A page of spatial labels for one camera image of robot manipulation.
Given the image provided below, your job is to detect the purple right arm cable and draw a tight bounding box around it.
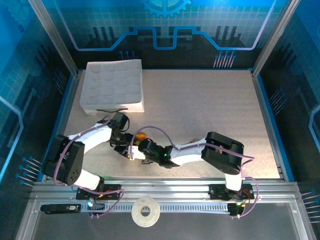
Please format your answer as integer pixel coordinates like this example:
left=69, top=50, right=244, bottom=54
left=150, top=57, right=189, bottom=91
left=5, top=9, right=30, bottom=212
left=129, top=125, right=261, bottom=220

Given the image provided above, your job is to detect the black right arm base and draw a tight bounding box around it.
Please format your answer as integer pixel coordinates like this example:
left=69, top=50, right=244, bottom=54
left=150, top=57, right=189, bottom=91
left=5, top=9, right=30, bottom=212
left=208, top=183, right=255, bottom=201

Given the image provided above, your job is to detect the aluminium frame post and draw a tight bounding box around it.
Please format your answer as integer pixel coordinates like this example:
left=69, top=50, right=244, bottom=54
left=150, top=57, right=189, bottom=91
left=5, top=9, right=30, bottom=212
left=251, top=0, right=302, bottom=77
left=27, top=0, right=81, bottom=77

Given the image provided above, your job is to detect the white tape roll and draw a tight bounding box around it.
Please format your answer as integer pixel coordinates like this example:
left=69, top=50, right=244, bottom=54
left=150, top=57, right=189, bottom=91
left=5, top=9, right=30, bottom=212
left=131, top=196, right=161, bottom=228

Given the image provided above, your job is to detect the flat black device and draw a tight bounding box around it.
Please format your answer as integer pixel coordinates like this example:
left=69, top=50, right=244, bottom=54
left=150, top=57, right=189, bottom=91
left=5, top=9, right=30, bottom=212
left=39, top=203, right=82, bottom=215

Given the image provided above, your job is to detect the small black controller board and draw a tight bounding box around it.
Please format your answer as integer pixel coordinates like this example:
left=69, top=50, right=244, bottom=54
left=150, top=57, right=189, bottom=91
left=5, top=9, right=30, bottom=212
left=87, top=198, right=106, bottom=211
left=227, top=202, right=245, bottom=217

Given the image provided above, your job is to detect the brown organizer box handle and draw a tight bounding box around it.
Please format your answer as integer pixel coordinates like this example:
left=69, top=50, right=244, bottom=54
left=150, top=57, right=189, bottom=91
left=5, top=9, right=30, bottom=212
left=95, top=107, right=129, bottom=114

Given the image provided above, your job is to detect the slotted white cable duct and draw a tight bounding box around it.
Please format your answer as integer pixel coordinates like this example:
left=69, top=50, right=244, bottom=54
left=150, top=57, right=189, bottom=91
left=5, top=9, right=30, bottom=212
left=86, top=201, right=230, bottom=214

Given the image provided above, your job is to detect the aluminium side rail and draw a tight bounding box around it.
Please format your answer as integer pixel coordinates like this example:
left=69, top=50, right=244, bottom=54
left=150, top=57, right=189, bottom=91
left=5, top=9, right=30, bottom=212
left=36, top=70, right=81, bottom=181
left=250, top=69, right=289, bottom=180

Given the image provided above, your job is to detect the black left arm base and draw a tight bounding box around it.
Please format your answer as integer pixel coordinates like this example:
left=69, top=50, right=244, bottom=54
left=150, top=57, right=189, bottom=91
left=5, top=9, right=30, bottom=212
left=75, top=183, right=123, bottom=201

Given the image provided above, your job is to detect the wide aluminium beam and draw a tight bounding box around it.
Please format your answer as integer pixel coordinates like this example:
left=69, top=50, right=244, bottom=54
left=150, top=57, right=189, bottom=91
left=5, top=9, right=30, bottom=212
left=29, top=176, right=301, bottom=202

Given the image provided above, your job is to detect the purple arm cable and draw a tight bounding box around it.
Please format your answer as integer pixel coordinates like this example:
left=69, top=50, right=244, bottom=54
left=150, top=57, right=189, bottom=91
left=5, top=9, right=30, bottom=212
left=129, top=125, right=261, bottom=220
left=53, top=114, right=126, bottom=220

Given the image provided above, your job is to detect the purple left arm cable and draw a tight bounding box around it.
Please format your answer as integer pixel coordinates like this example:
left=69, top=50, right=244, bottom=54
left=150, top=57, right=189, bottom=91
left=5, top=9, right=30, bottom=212
left=53, top=114, right=126, bottom=220

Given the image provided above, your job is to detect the white foam tray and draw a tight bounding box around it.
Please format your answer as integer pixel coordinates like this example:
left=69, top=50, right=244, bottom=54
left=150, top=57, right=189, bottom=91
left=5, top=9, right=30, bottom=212
left=79, top=59, right=146, bottom=116

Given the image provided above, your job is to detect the orange translucent tube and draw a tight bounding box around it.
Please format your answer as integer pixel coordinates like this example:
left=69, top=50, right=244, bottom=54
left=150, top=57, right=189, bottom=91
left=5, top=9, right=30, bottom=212
left=131, top=131, right=149, bottom=147

